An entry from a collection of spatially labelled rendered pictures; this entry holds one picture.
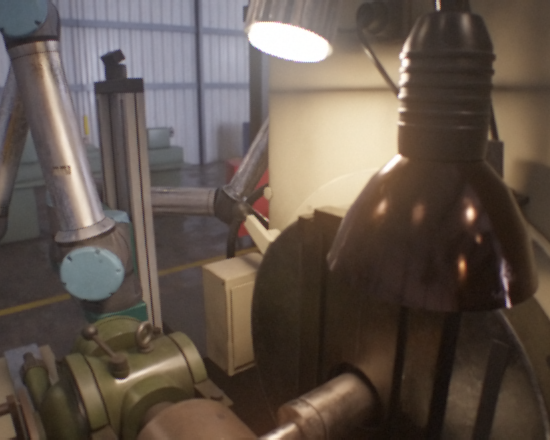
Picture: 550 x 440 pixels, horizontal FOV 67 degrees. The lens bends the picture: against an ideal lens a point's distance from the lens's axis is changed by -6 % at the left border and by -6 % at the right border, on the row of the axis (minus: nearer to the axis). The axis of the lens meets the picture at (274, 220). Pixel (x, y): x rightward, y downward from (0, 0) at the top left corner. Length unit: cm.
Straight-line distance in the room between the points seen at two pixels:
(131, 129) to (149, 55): 932
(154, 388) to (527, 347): 55
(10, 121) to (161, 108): 956
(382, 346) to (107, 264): 70
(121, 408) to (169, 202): 108
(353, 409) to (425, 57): 49
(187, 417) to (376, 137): 49
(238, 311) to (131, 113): 71
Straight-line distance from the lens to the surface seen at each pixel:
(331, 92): 76
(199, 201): 170
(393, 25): 65
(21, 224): 617
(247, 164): 150
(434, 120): 29
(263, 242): 89
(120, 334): 90
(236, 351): 103
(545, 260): 57
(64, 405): 82
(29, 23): 109
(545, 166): 58
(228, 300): 97
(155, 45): 1074
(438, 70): 29
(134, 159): 141
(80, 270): 111
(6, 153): 128
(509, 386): 55
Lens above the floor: 173
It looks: 16 degrees down
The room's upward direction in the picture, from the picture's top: straight up
